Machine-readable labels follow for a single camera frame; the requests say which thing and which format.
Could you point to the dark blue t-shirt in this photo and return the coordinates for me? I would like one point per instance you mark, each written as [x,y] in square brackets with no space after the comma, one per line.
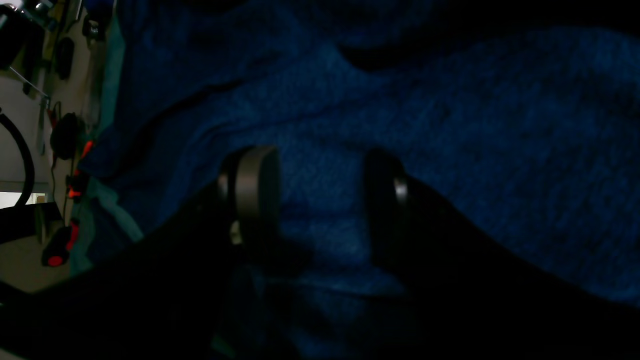
[524,114]

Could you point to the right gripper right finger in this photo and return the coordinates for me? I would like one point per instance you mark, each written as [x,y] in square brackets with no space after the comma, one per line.
[472,295]

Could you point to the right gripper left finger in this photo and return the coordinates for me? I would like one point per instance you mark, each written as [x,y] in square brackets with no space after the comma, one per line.
[161,298]

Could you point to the light blue table cloth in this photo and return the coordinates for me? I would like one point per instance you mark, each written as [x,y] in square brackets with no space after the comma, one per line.
[105,227]

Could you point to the orange black clamp top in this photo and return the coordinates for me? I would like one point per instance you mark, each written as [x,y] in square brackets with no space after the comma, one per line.
[57,251]

